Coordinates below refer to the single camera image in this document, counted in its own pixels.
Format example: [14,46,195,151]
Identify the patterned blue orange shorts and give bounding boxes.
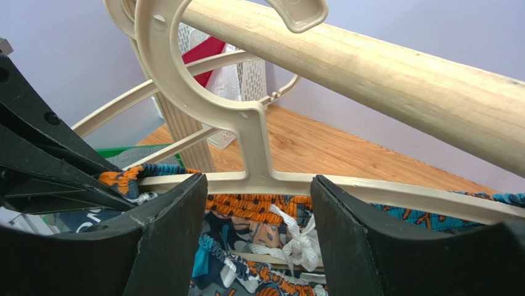
[57,163,525,296]

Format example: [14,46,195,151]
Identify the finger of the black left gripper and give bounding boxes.
[1,54,134,215]

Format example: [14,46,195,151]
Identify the red folder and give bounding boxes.
[182,36,226,87]

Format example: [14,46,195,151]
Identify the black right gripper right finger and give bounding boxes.
[311,175,524,295]

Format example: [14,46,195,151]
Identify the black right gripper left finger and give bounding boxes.
[1,173,208,295]

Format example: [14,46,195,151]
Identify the grey shorts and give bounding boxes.
[107,145,167,169]

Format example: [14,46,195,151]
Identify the green plastic tray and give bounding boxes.
[96,144,168,159]

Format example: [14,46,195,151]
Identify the clear plastic bag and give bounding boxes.
[205,64,242,101]

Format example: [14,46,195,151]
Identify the wooden clothes rack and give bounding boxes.
[129,0,525,179]

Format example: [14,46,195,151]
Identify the white file organizer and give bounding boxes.
[152,22,268,150]

